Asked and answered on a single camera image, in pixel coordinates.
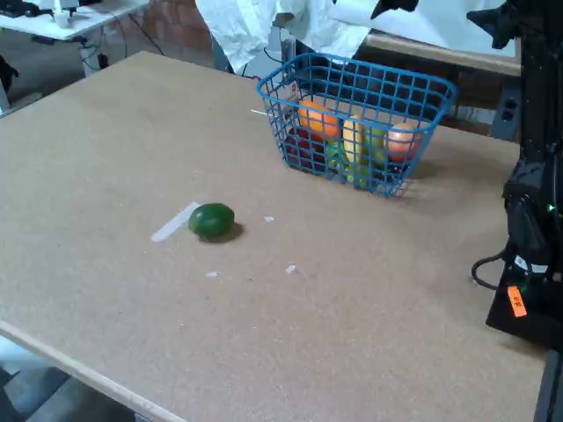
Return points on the long white tape strip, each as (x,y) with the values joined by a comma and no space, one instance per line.
(173,223)

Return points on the orange toy fruit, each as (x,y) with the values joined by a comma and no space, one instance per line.
(316,118)

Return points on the grey outlet box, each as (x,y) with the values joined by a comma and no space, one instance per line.
(508,110)

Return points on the pink-orange round toy fruit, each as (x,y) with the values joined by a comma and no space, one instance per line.
(402,140)

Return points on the green toy grapes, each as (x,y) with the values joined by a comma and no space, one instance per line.
(334,158)

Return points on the dark red toy fruit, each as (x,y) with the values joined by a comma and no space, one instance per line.
(303,151)

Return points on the small white tape piece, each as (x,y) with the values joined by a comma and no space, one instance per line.
(290,269)

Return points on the yellow-green toy fruit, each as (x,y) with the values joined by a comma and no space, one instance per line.
(377,147)

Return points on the thin white tape strip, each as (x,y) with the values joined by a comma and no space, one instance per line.
(258,112)

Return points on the round green toy fruit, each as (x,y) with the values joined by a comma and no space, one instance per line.
(211,221)

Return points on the black background object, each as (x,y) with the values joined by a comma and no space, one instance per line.
(6,72)

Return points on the yellow toy banana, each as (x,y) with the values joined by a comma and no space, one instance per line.
(352,140)

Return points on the small white desk object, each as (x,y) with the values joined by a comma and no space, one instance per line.
(63,19)

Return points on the brown wooden bench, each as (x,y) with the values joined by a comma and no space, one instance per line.
(440,55)

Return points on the white desk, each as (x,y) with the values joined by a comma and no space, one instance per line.
(88,19)

